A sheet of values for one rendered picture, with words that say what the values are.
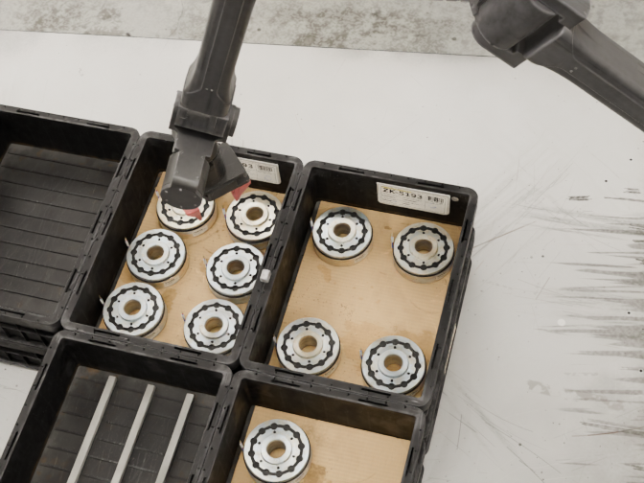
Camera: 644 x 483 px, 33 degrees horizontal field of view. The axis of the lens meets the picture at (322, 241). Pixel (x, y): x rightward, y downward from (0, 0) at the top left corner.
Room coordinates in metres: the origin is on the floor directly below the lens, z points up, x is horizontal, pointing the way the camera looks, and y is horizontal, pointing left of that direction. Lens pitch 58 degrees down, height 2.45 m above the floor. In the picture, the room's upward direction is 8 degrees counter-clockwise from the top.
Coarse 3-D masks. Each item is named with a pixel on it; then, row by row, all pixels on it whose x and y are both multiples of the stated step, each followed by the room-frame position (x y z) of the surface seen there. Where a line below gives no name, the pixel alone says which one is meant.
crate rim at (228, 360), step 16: (144, 144) 1.18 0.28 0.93; (272, 160) 1.11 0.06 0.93; (288, 160) 1.10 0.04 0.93; (128, 176) 1.12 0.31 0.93; (112, 208) 1.06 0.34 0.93; (288, 208) 1.00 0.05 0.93; (96, 240) 1.00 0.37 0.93; (272, 240) 0.95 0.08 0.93; (96, 256) 0.97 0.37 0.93; (272, 256) 0.92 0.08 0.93; (80, 272) 0.94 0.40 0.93; (80, 288) 0.91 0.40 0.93; (256, 288) 0.86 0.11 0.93; (256, 304) 0.83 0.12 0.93; (64, 320) 0.85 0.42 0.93; (112, 336) 0.81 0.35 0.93; (128, 336) 0.81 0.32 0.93; (240, 336) 0.78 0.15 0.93; (176, 352) 0.77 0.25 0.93; (208, 352) 0.76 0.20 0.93; (240, 352) 0.75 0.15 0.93
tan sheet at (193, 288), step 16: (272, 192) 1.11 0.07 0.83; (224, 208) 1.09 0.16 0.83; (144, 224) 1.08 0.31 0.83; (160, 224) 1.08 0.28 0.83; (224, 224) 1.06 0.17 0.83; (192, 240) 1.03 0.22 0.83; (208, 240) 1.03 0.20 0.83; (224, 240) 1.02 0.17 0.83; (160, 256) 1.01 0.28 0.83; (192, 256) 1.00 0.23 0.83; (208, 256) 1.00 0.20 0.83; (128, 272) 0.99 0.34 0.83; (192, 272) 0.97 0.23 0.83; (240, 272) 0.95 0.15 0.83; (176, 288) 0.94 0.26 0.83; (192, 288) 0.94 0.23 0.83; (208, 288) 0.93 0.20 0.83; (176, 304) 0.91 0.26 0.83; (192, 304) 0.91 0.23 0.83; (240, 304) 0.89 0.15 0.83; (176, 320) 0.88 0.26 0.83; (160, 336) 0.85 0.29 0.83; (176, 336) 0.85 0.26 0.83
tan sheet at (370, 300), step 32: (384, 224) 1.01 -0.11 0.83; (448, 224) 0.99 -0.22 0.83; (384, 256) 0.94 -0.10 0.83; (320, 288) 0.90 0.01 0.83; (352, 288) 0.89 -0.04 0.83; (384, 288) 0.88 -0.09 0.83; (416, 288) 0.87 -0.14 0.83; (288, 320) 0.85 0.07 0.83; (352, 320) 0.83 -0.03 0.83; (384, 320) 0.82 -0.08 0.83; (416, 320) 0.81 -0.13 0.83; (352, 352) 0.77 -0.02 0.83
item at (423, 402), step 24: (312, 168) 1.08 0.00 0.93; (336, 168) 1.07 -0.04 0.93; (456, 192) 0.99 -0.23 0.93; (288, 216) 0.99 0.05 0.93; (288, 240) 0.95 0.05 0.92; (456, 264) 0.85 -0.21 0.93; (264, 288) 0.86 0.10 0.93; (456, 288) 0.81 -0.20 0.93; (240, 360) 0.74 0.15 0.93; (432, 360) 0.69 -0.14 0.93; (336, 384) 0.68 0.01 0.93; (432, 384) 0.65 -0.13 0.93
